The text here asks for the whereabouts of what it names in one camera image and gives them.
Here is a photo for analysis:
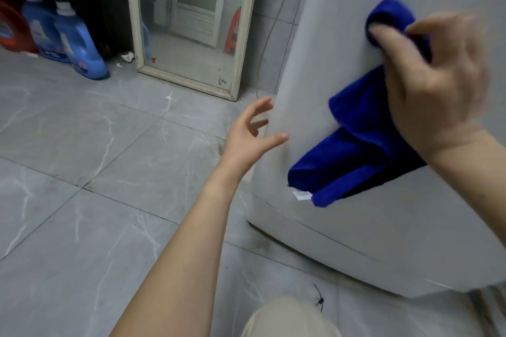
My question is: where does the person's left forearm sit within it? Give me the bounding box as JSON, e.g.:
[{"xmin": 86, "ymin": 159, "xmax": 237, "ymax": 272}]
[{"xmin": 111, "ymin": 169, "xmax": 247, "ymax": 337}]

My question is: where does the person's beige trouser leg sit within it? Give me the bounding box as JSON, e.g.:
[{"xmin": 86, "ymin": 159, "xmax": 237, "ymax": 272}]
[{"xmin": 240, "ymin": 296, "xmax": 343, "ymax": 337}]

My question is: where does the white washing machine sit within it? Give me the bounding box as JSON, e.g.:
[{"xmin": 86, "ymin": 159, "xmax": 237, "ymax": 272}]
[{"xmin": 247, "ymin": 0, "xmax": 506, "ymax": 299}]

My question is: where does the person's right hand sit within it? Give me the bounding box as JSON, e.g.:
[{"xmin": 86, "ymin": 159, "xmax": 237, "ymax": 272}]
[{"xmin": 366, "ymin": 11, "xmax": 492, "ymax": 164}]

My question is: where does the blue detergent bottle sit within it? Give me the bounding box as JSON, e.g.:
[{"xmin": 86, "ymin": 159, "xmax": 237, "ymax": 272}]
[
  {"xmin": 53, "ymin": 1, "xmax": 110, "ymax": 81},
  {"xmin": 22, "ymin": 0, "xmax": 72, "ymax": 63}
]

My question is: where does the person's left hand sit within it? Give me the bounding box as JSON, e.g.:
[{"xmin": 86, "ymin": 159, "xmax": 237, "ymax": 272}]
[{"xmin": 220, "ymin": 97, "xmax": 289, "ymax": 180}]

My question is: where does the red detergent bottle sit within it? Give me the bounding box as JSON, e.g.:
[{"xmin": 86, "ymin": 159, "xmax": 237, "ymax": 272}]
[{"xmin": 0, "ymin": 0, "xmax": 40, "ymax": 58}]

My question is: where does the white framed mirror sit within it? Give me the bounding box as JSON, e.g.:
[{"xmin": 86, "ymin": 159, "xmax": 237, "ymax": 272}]
[{"xmin": 123, "ymin": 0, "xmax": 262, "ymax": 102}]

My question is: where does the person's right forearm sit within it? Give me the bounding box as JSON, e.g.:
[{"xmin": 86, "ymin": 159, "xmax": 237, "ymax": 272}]
[{"xmin": 427, "ymin": 121, "xmax": 506, "ymax": 249}]

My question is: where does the black cable tie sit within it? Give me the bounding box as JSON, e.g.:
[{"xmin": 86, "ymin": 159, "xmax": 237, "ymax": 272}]
[{"xmin": 313, "ymin": 284, "xmax": 326, "ymax": 313}]

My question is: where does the blue microfibre cloth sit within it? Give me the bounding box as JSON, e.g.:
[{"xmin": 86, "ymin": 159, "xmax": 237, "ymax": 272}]
[{"xmin": 287, "ymin": 0, "xmax": 433, "ymax": 208}]

